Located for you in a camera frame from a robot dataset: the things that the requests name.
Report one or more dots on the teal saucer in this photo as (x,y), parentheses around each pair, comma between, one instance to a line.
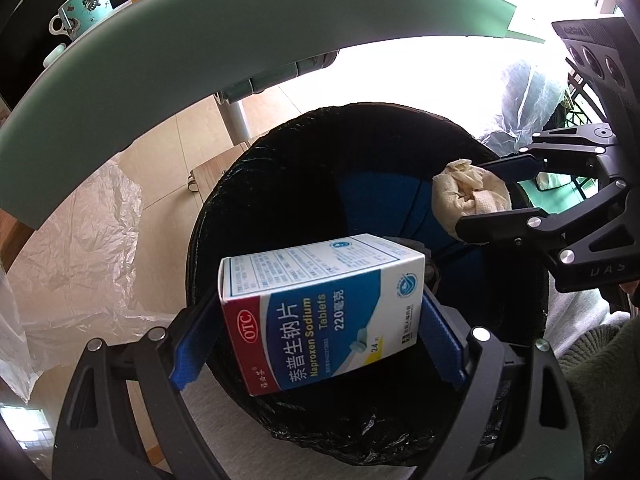
(54,55)

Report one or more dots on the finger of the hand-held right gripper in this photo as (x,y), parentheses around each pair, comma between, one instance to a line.
(500,227)
(515,166)

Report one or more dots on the green table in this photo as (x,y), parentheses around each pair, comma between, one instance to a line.
(200,45)

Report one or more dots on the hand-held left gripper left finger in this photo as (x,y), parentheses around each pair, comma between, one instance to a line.
(192,345)

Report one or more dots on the teal patterned cup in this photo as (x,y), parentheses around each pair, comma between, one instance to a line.
(85,7)

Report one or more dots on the black metal rack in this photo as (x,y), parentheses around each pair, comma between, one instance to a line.
(582,102)

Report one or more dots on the grey cloth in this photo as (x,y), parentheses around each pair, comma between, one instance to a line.
(575,315)

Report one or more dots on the beige tissue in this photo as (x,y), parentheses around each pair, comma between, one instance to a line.
(470,192)

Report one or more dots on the crumpled clear plastic cover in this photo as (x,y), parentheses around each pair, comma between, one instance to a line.
(530,100)

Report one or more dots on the white and blue medicine box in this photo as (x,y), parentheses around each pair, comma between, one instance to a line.
(310,325)

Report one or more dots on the trash bin with black bag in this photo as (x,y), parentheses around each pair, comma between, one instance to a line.
(310,160)

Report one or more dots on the green knit sweater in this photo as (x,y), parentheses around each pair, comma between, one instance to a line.
(605,390)

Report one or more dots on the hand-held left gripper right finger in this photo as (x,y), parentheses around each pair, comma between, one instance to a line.
(442,340)

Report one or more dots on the large clear plastic bag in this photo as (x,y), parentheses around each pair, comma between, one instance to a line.
(75,260)

